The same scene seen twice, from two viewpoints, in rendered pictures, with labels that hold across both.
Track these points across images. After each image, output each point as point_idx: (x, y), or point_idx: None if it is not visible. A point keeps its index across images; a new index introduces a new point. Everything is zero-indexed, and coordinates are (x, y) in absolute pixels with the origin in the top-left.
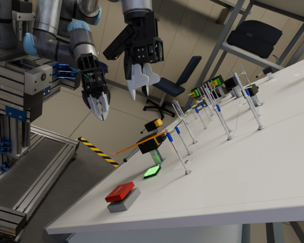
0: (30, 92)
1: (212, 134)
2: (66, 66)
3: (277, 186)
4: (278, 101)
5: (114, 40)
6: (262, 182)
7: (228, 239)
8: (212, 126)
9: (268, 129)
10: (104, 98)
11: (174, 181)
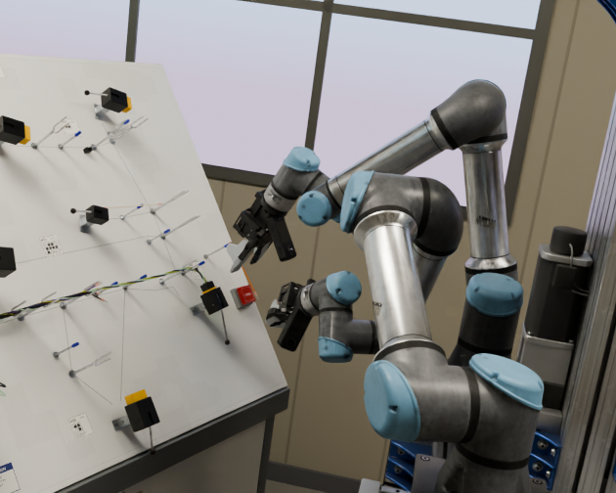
0: None
1: (148, 264)
2: None
3: (206, 201)
4: (90, 200)
5: (289, 235)
6: (205, 206)
7: None
8: (121, 278)
9: (155, 206)
10: (276, 299)
11: (213, 264)
